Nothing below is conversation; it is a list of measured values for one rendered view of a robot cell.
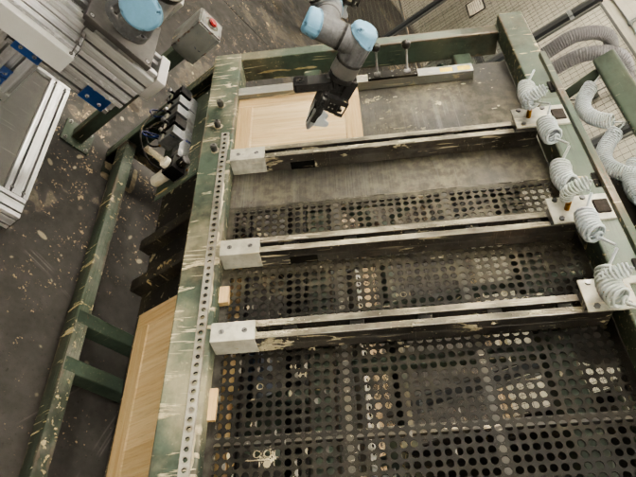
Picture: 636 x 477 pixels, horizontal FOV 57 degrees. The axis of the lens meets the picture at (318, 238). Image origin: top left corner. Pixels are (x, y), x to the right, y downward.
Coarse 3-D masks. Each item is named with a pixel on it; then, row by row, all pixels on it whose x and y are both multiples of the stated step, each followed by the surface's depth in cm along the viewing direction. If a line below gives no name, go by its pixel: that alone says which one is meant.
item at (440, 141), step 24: (528, 96) 194; (528, 120) 199; (288, 144) 210; (312, 144) 208; (336, 144) 208; (360, 144) 206; (384, 144) 204; (408, 144) 204; (432, 144) 204; (456, 144) 204; (480, 144) 205; (504, 144) 205; (528, 144) 205; (240, 168) 211; (264, 168) 211; (288, 168) 211
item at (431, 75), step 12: (420, 72) 235; (432, 72) 234; (444, 72) 233; (456, 72) 233; (468, 72) 233; (276, 84) 240; (288, 84) 239; (360, 84) 236; (372, 84) 236; (384, 84) 236; (396, 84) 236; (408, 84) 236; (240, 96) 239; (252, 96) 239; (264, 96) 239
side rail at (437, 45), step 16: (432, 32) 251; (448, 32) 250; (464, 32) 248; (480, 32) 247; (496, 32) 246; (288, 48) 255; (304, 48) 254; (320, 48) 252; (384, 48) 251; (400, 48) 251; (416, 48) 251; (432, 48) 251; (448, 48) 251; (464, 48) 252; (480, 48) 252; (256, 64) 255; (272, 64) 255; (288, 64) 255; (304, 64) 256; (320, 64) 256; (368, 64) 256; (384, 64) 257
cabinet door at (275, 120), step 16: (288, 96) 238; (304, 96) 237; (352, 96) 233; (240, 112) 234; (256, 112) 234; (272, 112) 233; (288, 112) 231; (304, 112) 230; (352, 112) 226; (240, 128) 228; (256, 128) 227; (272, 128) 226; (288, 128) 225; (304, 128) 224; (320, 128) 223; (336, 128) 222; (352, 128) 220; (240, 144) 221; (256, 144) 221; (272, 144) 220
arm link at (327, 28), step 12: (312, 12) 150; (324, 12) 151; (336, 12) 156; (312, 24) 150; (324, 24) 150; (336, 24) 151; (348, 24) 153; (312, 36) 153; (324, 36) 152; (336, 36) 151; (336, 48) 154
